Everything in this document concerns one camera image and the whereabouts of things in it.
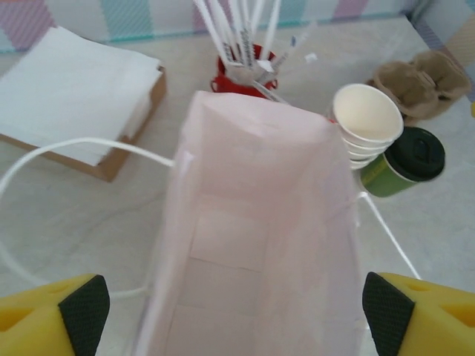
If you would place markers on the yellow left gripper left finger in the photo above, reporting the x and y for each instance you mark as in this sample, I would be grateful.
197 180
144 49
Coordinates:
33 322

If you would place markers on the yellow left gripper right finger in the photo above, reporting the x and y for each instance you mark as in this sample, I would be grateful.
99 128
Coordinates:
438 322

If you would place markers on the green paper coffee cup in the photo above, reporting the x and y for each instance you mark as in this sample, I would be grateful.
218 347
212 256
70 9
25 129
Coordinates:
382 178

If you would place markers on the black plastic cup lid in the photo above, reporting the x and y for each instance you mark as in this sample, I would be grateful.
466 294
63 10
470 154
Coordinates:
415 152

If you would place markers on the stack of pulp cup carriers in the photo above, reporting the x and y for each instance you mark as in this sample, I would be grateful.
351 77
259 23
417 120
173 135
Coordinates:
426 113

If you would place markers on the white gift bag red flowers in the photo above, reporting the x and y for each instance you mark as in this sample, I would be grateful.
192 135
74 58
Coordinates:
241 185

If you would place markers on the brown pulp cup carrier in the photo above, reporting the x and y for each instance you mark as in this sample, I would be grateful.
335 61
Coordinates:
419 81

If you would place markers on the brown cardboard napkin tray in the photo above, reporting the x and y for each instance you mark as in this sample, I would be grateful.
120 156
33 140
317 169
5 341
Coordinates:
122 163

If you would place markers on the paper cup white inside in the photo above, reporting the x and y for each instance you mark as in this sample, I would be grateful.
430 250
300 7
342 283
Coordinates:
367 111

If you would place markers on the stack of white napkins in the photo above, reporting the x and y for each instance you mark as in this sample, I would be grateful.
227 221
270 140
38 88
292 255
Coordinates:
74 92

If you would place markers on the red straw holder cup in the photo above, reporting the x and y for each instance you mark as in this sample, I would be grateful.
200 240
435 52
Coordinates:
222 79

